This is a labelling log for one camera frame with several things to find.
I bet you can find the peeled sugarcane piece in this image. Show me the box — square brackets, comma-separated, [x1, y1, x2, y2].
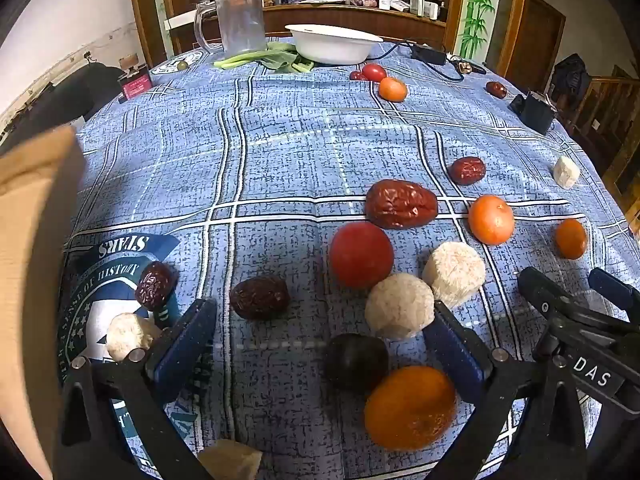
[106, 312, 162, 363]
[552, 155, 581, 189]
[364, 273, 436, 341]
[197, 440, 264, 480]
[422, 242, 487, 310]

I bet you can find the black power adapter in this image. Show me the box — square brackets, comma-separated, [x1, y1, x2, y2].
[410, 44, 448, 66]

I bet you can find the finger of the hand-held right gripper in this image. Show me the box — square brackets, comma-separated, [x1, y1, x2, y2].
[588, 267, 640, 324]
[517, 266, 640, 347]

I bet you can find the black backpack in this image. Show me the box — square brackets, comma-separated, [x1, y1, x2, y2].
[552, 53, 592, 107]

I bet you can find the dark purple plum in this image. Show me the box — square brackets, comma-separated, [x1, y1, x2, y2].
[324, 333, 390, 394]

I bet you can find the large red tomato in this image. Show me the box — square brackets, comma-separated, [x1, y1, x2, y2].
[328, 221, 395, 290]

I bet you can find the blue plaid tablecloth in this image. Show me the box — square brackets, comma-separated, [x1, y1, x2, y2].
[55, 35, 640, 480]

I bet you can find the white enamel basin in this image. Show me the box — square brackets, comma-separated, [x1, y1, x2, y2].
[284, 24, 385, 65]

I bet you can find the large orange mandarin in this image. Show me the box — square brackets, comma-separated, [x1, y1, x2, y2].
[363, 365, 457, 452]

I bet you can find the large red jujube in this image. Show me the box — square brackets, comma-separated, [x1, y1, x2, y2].
[365, 179, 440, 231]

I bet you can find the green bamboo wall decal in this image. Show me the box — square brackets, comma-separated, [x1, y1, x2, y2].
[457, 0, 498, 61]

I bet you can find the black container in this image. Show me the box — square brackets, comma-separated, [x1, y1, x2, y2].
[508, 90, 557, 135]

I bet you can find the black power cable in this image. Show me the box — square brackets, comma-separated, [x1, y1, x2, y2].
[350, 39, 467, 82]

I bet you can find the wooden chair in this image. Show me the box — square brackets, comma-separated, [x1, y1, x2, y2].
[564, 74, 640, 236]

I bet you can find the dark brown jujube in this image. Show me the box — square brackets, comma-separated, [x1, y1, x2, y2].
[229, 275, 291, 320]

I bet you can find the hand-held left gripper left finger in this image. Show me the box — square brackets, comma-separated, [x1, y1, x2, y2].
[52, 299, 218, 480]

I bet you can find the clear glass pitcher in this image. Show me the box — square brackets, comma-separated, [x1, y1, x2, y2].
[193, 0, 266, 59]

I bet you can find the small orange mandarin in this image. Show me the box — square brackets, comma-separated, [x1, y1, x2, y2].
[554, 218, 589, 260]

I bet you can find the black chair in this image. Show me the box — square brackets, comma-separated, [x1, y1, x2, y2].
[0, 61, 127, 153]

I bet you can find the wooden cabinet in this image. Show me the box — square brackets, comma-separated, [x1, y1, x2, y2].
[127, 0, 531, 69]

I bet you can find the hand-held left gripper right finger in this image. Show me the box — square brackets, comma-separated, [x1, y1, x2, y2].
[424, 301, 589, 480]

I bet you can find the green leafy vegetable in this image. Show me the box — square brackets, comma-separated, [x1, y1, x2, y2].
[213, 42, 316, 74]

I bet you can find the pink box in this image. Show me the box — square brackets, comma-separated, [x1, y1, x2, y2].
[117, 53, 153, 101]

